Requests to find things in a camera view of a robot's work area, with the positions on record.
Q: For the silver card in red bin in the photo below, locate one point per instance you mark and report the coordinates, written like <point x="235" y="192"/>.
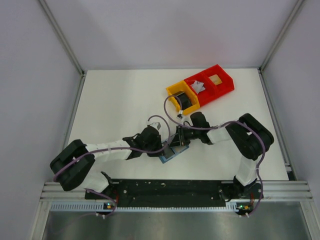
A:
<point x="200" y="88"/>

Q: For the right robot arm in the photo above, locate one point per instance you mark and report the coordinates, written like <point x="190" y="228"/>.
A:
<point x="250" y="137"/>

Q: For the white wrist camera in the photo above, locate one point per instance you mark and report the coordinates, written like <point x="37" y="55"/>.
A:
<point x="155" y="125"/>
<point x="180" y="115"/>

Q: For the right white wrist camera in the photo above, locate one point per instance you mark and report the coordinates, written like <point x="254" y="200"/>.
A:
<point x="180" y="115"/>

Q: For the grey card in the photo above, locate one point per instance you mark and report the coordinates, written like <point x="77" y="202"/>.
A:
<point x="169" y="154"/>

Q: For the middle red plastic bin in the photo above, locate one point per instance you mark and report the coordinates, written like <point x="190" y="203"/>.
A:
<point x="200" y="85"/>

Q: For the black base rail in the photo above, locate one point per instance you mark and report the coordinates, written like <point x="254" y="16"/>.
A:
<point x="180" y="193"/>

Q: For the red plastic bin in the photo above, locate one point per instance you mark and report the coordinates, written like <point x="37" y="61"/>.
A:
<point x="227" y="84"/>
<point x="200" y="85"/>

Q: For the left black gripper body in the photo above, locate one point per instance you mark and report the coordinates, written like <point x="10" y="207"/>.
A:
<point x="162" y="146"/>

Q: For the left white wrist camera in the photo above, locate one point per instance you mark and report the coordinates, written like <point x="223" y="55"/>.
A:
<point x="155" y="125"/>

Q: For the blue leather card holder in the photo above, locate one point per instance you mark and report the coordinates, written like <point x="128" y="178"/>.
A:
<point x="162" y="158"/>

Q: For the yellow plastic bin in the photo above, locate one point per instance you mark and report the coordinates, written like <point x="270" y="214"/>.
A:
<point x="182" y="86"/>

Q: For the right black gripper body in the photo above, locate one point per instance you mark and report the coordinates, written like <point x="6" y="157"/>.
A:
<point x="177" y="138"/>

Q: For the gold card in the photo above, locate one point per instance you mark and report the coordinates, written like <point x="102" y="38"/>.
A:
<point x="215" y="79"/>
<point x="179" y="150"/>

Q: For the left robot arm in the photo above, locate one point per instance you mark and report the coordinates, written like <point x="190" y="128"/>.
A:
<point x="85" y="165"/>

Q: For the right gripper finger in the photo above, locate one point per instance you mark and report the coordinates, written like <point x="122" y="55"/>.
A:
<point x="186" y="141"/>
<point x="176" y="141"/>

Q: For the far red plastic bin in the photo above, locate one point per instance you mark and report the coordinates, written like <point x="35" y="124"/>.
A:
<point x="227" y="84"/>

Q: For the gold card in red bin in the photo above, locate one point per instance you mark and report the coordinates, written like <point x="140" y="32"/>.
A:
<point x="215" y="79"/>

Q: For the black card in yellow bin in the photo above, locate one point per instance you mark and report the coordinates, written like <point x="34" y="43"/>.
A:
<point x="186" y="105"/>

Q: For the silver credit card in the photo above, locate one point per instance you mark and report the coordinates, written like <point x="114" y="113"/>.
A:
<point x="197" y="85"/>

